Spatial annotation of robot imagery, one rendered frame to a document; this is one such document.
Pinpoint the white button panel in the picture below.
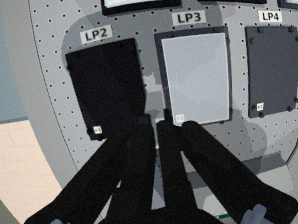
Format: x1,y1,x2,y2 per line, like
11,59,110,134
187,140,298,219

